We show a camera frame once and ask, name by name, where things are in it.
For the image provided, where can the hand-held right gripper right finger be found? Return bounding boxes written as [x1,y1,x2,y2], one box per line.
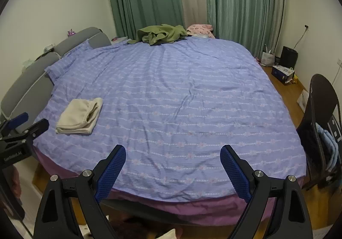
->
[220,144,313,239]

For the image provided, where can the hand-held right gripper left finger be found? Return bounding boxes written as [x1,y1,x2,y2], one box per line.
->
[33,144,127,239]

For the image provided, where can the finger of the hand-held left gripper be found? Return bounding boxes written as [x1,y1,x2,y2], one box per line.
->
[0,119,50,146]
[0,112,29,135]

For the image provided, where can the cream pants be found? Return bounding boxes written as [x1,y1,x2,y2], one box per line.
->
[56,98,103,135]

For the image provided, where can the grey padded headboard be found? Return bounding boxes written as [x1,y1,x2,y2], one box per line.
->
[0,27,111,132]

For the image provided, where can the blue floral pillow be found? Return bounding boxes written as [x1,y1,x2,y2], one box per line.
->
[44,40,107,86]

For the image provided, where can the light blue cloth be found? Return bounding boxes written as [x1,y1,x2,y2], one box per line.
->
[315,124,341,172]

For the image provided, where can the bed with purple sheet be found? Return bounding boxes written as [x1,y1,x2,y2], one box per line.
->
[35,37,306,202]

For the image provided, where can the white plastic bag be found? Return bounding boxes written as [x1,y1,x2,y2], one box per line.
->
[297,89,310,111]

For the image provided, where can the blue cardboard box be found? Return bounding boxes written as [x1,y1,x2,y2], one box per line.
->
[272,65,295,84]

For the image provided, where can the black chair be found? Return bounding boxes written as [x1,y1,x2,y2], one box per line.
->
[296,74,342,190]

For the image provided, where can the white tote bag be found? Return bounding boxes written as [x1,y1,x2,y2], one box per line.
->
[260,44,276,67]

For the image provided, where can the black box appliance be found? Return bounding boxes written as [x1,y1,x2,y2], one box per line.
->
[280,46,298,68]

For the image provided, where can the olive green garment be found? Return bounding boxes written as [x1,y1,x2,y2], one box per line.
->
[128,24,187,46]

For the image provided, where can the pink printed garment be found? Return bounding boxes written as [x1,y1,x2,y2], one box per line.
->
[186,24,215,39]

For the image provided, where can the black wall plug cable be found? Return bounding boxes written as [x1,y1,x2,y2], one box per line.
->
[294,24,310,48]

